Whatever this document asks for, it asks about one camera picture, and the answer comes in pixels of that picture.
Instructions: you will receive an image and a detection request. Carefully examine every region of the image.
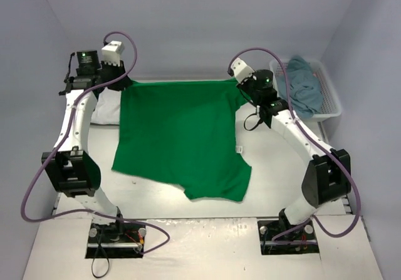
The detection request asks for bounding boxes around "white t shirt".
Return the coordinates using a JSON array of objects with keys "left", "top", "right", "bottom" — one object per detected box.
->
[{"left": 91, "top": 88, "right": 122, "bottom": 125}]

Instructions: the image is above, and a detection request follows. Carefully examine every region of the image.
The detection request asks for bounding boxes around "green t shirt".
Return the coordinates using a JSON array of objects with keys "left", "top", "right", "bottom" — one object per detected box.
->
[{"left": 112, "top": 79, "right": 252, "bottom": 202}]

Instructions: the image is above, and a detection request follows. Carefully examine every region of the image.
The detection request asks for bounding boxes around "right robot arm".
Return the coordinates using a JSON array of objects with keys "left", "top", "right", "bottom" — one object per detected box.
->
[{"left": 233, "top": 68, "right": 351, "bottom": 237}]

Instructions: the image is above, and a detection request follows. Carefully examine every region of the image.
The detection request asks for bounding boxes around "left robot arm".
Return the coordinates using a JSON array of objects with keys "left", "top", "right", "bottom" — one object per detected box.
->
[{"left": 41, "top": 41, "right": 125, "bottom": 242}]

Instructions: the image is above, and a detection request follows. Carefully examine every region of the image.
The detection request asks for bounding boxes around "light blue garment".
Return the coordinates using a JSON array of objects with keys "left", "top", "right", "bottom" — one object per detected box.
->
[{"left": 286, "top": 55, "right": 323, "bottom": 119}]

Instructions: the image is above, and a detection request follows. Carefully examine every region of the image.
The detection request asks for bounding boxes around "white laundry basket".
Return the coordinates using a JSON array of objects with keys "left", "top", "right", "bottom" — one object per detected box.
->
[{"left": 269, "top": 58, "right": 341, "bottom": 122}]

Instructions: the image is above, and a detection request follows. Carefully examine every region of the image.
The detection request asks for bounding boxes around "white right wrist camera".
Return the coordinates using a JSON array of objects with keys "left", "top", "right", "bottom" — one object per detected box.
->
[{"left": 227, "top": 58, "right": 255, "bottom": 83}]

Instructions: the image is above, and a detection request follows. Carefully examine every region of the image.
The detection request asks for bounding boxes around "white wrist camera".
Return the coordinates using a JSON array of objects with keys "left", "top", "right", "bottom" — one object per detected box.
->
[
  {"left": 227, "top": 58, "right": 255, "bottom": 83},
  {"left": 101, "top": 41, "right": 125, "bottom": 66}
]

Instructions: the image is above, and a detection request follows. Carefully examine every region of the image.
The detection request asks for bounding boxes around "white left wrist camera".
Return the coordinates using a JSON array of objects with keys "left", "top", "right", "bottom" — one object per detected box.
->
[{"left": 101, "top": 41, "right": 125, "bottom": 66}]

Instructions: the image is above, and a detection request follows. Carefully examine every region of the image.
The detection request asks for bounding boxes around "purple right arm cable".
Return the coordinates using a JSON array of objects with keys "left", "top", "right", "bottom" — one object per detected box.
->
[{"left": 227, "top": 47, "right": 362, "bottom": 242}]

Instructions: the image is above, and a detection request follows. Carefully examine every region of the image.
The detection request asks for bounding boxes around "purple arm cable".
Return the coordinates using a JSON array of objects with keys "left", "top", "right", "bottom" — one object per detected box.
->
[
  {"left": 20, "top": 31, "right": 172, "bottom": 256},
  {"left": 227, "top": 47, "right": 362, "bottom": 242}
]

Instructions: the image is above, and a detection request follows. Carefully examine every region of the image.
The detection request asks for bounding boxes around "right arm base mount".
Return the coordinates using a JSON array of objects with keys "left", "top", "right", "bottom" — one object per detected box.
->
[{"left": 257, "top": 220, "right": 320, "bottom": 256}]

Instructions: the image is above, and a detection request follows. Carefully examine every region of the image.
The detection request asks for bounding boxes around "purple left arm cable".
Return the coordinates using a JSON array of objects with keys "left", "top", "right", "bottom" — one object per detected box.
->
[{"left": 20, "top": 31, "right": 172, "bottom": 256}]

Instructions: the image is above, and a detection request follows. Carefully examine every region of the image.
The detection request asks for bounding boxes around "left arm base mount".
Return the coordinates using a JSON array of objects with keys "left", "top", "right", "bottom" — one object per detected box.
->
[{"left": 85, "top": 222, "right": 147, "bottom": 259}]

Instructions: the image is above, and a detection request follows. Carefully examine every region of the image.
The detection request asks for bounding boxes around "black loop cable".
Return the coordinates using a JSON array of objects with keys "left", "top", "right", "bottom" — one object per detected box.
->
[{"left": 90, "top": 239, "right": 112, "bottom": 278}]

